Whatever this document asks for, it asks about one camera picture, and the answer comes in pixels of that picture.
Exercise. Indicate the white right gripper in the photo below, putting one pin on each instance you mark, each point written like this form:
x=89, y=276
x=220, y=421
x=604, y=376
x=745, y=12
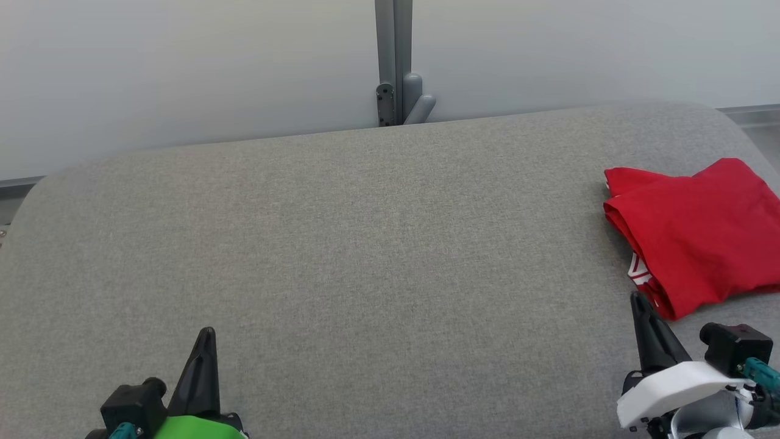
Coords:
x=676, y=390

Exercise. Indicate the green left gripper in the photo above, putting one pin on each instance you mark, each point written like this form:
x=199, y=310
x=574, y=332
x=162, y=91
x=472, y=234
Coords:
x=195, y=428

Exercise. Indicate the red shorts with white stripe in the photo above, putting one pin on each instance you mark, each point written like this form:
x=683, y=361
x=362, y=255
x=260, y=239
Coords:
x=641, y=274

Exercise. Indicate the red jersey with black number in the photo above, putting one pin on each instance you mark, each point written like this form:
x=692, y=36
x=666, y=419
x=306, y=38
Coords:
x=713, y=238

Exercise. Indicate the grey fabric sofa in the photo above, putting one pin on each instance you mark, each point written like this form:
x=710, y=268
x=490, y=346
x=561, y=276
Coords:
x=365, y=244

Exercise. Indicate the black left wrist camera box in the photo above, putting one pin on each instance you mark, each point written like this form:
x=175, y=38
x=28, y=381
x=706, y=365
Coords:
x=131, y=405

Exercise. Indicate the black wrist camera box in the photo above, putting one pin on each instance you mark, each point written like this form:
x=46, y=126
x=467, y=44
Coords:
x=734, y=350
x=131, y=405

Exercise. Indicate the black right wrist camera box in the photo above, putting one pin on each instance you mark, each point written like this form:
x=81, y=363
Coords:
x=734, y=350

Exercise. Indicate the grey metal post with bracket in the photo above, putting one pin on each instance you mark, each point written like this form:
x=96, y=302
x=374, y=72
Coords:
x=393, y=55

